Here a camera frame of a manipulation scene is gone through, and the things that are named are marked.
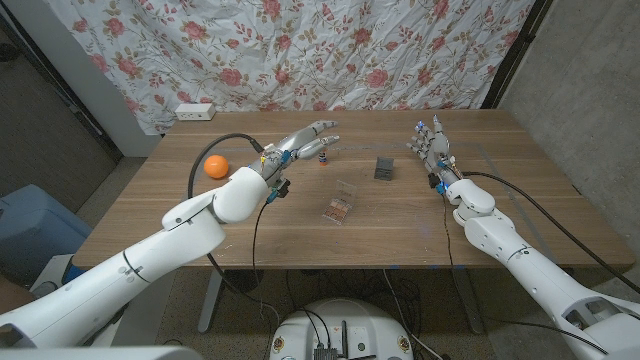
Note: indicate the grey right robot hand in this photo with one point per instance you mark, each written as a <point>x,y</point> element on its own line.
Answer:
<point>437,150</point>

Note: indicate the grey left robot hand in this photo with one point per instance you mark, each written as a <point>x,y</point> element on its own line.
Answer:
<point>295,147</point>

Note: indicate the clear eyeshadow palette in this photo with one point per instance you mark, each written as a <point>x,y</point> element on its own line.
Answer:
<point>337,210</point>

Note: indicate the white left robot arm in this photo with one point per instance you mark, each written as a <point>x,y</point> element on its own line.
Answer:
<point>150,260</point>

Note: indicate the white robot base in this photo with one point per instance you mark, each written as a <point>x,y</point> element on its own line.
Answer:
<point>350,320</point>

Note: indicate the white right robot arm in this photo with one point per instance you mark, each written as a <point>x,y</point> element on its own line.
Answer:
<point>525,265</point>

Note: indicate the orange capped glue stick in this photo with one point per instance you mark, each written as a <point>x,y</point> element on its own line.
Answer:
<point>323,160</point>

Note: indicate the dark grey block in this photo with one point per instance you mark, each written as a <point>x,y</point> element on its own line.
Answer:
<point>383,168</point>

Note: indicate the orange fruit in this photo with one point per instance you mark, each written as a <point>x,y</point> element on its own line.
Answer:
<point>216,166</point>

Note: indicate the floral backdrop cloth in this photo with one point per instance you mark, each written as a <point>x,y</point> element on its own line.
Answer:
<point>300,50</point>

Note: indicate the white power strip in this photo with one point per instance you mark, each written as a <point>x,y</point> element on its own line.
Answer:
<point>195,111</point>

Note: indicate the black backdrop stand pole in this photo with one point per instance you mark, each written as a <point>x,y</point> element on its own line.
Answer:
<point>515,50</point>

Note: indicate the grey table leg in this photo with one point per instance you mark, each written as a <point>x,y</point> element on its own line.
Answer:
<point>470,305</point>

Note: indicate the white table leg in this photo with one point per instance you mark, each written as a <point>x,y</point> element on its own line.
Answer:
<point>210,305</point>

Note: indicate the white and blue floor item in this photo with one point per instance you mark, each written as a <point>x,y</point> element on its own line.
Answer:
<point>55,270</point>

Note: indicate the blue plastic bin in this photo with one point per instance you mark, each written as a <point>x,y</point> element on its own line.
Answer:
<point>35,225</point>

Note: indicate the person's bare leg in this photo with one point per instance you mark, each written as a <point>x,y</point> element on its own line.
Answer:
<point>10,300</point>

